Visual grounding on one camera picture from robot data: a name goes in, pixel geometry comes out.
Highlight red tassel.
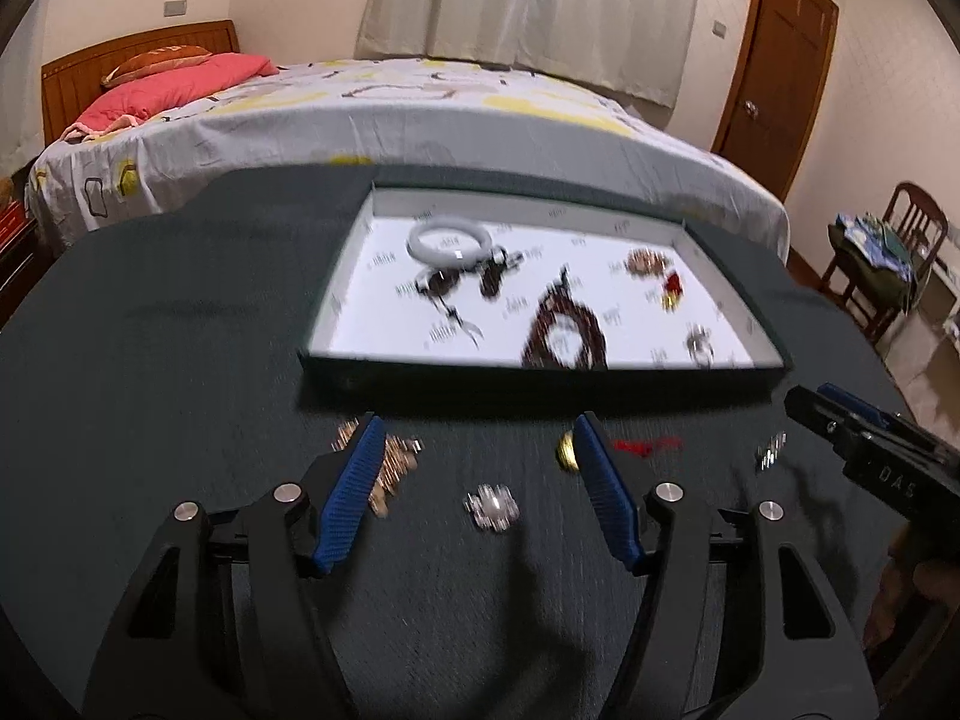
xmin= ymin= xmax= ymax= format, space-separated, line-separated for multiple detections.
xmin=609 ymin=435 xmax=685 ymax=460

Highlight dark brown silver hair clip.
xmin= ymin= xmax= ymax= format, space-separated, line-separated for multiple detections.
xmin=476 ymin=246 xmax=526 ymax=297

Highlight green box tray white lining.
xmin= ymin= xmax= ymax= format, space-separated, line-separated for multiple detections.
xmin=298 ymin=181 xmax=794 ymax=395

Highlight round silver pearl brooch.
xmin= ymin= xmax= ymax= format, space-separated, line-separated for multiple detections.
xmin=463 ymin=485 xmax=521 ymax=533

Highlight brown wooden door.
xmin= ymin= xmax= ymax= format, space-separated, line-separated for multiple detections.
xmin=709 ymin=0 xmax=839 ymax=203

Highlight wooden bed headboard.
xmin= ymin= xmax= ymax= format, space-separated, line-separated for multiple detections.
xmin=41 ymin=19 xmax=241 ymax=147

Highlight pink pillow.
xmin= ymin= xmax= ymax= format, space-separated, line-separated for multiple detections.
xmin=60 ymin=54 xmax=280 ymax=142

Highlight person's right hand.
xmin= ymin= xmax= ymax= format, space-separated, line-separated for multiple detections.
xmin=907 ymin=561 xmax=960 ymax=616

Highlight white striped curtain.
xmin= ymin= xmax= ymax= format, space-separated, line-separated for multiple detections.
xmin=354 ymin=0 xmax=706 ymax=110

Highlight copper flower brooch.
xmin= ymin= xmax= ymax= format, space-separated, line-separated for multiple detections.
xmin=626 ymin=247 xmax=672 ymax=278

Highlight white patterned bed sheet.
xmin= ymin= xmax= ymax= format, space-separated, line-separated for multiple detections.
xmin=24 ymin=56 xmax=792 ymax=263

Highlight dark red bead necklace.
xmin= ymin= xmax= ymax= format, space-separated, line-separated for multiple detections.
xmin=521 ymin=264 xmax=610 ymax=372

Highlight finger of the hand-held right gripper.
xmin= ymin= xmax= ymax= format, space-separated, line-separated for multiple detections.
xmin=817 ymin=382 xmax=938 ymax=449
xmin=784 ymin=385 xmax=850 ymax=460

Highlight white bangle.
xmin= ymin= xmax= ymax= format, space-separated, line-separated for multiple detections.
xmin=406 ymin=217 xmax=494 ymax=271

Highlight brown embroidered cushion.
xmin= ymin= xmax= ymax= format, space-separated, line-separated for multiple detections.
xmin=100 ymin=45 xmax=213 ymax=87

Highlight wooden chair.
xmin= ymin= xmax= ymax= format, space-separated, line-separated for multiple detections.
xmin=819 ymin=181 xmax=950 ymax=346

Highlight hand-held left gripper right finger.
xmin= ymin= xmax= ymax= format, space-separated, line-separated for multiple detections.
xmin=574 ymin=411 xmax=880 ymax=720

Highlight pile of clothes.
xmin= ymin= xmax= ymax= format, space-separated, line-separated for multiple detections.
xmin=829 ymin=214 xmax=935 ymax=293

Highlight dark wooden nightstand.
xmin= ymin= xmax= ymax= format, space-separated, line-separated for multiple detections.
xmin=0 ymin=217 xmax=57 ymax=331

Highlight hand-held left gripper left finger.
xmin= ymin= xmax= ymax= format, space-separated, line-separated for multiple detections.
xmin=81 ymin=411 xmax=389 ymax=720

